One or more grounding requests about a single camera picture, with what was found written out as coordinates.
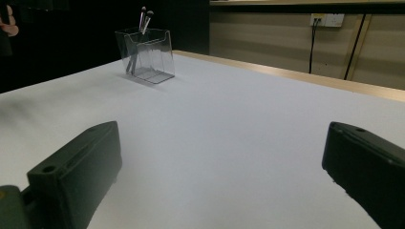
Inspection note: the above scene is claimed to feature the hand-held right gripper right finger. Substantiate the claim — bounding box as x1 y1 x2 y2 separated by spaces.
321 121 405 229

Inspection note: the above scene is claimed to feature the clear acrylic organizer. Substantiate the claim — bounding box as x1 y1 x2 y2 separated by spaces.
115 27 177 85

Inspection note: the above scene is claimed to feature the white table mat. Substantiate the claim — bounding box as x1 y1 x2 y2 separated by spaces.
0 52 405 229

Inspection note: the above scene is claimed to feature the black wall cable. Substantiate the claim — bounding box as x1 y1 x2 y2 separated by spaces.
308 18 319 74

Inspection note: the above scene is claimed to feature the white wall outlet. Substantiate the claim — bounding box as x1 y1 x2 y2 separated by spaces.
309 12 346 29

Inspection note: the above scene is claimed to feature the black curtain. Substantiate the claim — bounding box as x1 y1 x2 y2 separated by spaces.
0 0 211 94

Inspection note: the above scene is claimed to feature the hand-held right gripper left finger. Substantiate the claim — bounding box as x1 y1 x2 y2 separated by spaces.
27 120 123 229

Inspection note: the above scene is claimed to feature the black makeup brush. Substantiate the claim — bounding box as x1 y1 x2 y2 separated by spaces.
130 10 155 75
126 5 148 74

